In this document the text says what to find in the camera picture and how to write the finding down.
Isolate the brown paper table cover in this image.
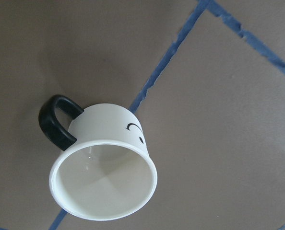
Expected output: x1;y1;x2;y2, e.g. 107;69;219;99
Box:
0;0;285;230

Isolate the white smiley mug black handle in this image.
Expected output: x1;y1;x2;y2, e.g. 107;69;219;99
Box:
38;95;157;221

